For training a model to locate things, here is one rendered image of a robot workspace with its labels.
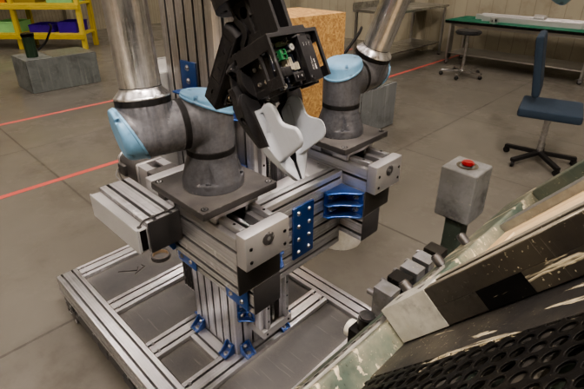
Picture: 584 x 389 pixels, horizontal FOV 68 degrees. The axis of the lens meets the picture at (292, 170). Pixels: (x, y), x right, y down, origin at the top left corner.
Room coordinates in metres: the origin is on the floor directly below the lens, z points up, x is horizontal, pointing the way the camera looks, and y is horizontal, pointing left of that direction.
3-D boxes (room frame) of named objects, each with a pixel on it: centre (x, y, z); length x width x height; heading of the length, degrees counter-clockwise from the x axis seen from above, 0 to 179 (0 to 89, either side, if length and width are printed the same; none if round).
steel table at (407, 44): (7.57, -1.83, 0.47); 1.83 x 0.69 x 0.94; 136
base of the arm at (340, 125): (1.31, -0.15, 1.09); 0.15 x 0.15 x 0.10
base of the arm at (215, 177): (0.96, 0.19, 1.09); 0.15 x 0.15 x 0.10
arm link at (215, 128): (0.95, 0.20, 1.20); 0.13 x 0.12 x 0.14; 122
